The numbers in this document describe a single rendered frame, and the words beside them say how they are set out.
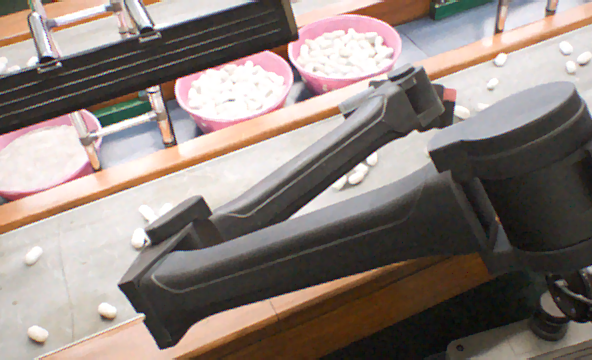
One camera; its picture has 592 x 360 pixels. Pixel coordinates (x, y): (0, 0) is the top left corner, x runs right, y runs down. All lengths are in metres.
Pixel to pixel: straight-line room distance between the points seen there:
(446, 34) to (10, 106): 1.13
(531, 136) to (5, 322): 0.96
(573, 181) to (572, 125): 0.03
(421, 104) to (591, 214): 0.45
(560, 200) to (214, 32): 0.71
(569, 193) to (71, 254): 0.96
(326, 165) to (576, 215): 0.38
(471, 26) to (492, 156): 1.39
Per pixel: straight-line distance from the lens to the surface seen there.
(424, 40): 1.72
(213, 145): 1.30
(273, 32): 1.03
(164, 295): 0.58
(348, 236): 0.46
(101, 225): 1.24
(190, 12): 1.79
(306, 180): 0.72
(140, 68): 0.99
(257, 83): 1.50
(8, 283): 1.23
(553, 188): 0.41
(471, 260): 1.19
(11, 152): 1.50
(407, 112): 0.82
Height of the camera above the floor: 1.61
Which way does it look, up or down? 45 degrees down
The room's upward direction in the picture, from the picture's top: 6 degrees counter-clockwise
